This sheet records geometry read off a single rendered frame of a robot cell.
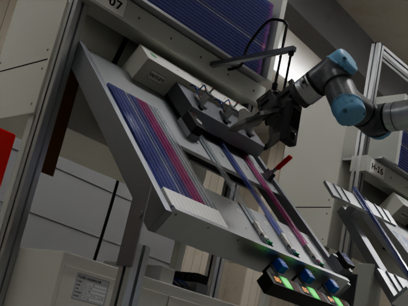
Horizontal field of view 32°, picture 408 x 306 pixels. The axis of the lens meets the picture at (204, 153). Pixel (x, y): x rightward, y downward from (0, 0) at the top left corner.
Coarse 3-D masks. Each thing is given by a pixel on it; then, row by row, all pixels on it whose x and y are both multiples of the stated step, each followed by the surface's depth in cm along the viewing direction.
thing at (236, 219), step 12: (216, 204) 173; (228, 204) 179; (228, 216) 172; (240, 216) 178; (264, 216) 191; (240, 228) 171; (252, 228) 177; (264, 228) 183; (288, 228) 197; (264, 240) 174; (276, 240) 182; (288, 252) 182; (300, 252) 188; (324, 264) 194
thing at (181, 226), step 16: (176, 208) 148; (176, 224) 150; (192, 224) 152; (208, 224) 154; (176, 240) 153; (192, 240) 155; (208, 240) 157; (224, 240) 160; (240, 240) 162; (256, 240) 165; (224, 256) 163; (240, 256) 165; (256, 256) 168; (272, 256) 170; (288, 256) 173; (272, 272) 174; (288, 272) 177; (320, 272) 182; (320, 288) 187
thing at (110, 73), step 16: (96, 64) 194; (112, 64) 204; (112, 80) 193; (128, 80) 203; (144, 96) 202; (160, 96) 212; (160, 112) 200; (176, 128) 198; (192, 144) 197; (192, 160) 200; (208, 160) 197; (224, 160) 206; (240, 160) 218
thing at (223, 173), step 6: (204, 138) 205; (204, 144) 203; (210, 150) 200; (210, 156) 199; (216, 162) 196; (222, 168) 195; (222, 174) 193; (228, 180) 191; (234, 186) 189; (234, 192) 187; (240, 198) 185; (240, 204) 184; (246, 210) 182; (252, 216) 180; (252, 222) 180
